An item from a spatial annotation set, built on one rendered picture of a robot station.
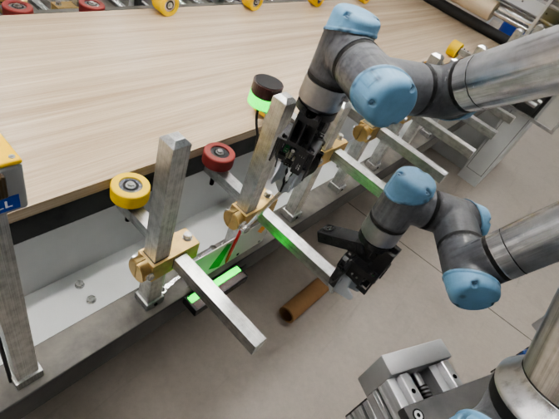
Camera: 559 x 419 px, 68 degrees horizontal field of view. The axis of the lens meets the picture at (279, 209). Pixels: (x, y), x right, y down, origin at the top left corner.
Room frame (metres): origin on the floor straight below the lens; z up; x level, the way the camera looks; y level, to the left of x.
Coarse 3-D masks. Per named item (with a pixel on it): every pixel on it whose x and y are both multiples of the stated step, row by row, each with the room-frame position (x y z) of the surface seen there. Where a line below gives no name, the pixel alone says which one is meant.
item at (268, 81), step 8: (256, 80) 0.71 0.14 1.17; (264, 80) 0.73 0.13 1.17; (272, 80) 0.74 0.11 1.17; (272, 88) 0.71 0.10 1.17; (280, 88) 0.72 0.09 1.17; (256, 96) 0.70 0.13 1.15; (256, 112) 0.73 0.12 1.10; (264, 112) 0.70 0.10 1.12; (256, 120) 0.73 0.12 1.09; (264, 120) 0.70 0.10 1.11; (256, 128) 0.72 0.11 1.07; (256, 136) 0.72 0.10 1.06
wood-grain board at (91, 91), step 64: (384, 0) 2.96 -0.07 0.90; (0, 64) 0.78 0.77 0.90; (64, 64) 0.89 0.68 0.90; (128, 64) 1.02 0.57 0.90; (192, 64) 1.17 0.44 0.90; (256, 64) 1.36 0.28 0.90; (0, 128) 0.59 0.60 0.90; (64, 128) 0.67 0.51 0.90; (128, 128) 0.76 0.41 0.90; (192, 128) 0.86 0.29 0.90; (64, 192) 0.50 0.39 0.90
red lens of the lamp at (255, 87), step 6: (252, 84) 0.71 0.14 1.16; (258, 84) 0.70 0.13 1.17; (282, 84) 0.74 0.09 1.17; (252, 90) 0.71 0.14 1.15; (258, 90) 0.70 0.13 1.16; (264, 90) 0.70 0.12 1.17; (270, 90) 0.70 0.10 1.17; (276, 90) 0.71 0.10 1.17; (282, 90) 0.73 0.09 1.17; (258, 96) 0.70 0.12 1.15; (264, 96) 0.70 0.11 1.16; (270, 96) 0.70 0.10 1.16
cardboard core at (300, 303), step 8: (320, 280) 1.29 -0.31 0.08; (304, 288) 1.22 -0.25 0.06; (312, 288) 1.22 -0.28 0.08; (320, 288) 1.25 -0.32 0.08; (328, 288) 1.28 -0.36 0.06; (296, 296) 1.16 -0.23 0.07; (304, 296) 1.17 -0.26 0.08; (312, 296) 1.19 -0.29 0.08; (320, 296) 1.23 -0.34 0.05; (288, 304) 1.09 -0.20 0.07; (296, 304) 1.11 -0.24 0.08; (304, 304) 1.13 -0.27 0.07; (312, 304) 1.17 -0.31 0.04; (280, 312) 1.08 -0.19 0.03; (288, 312) 1.10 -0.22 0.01; (296, 312) 1.08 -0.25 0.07; (288, 320) 1.06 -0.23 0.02
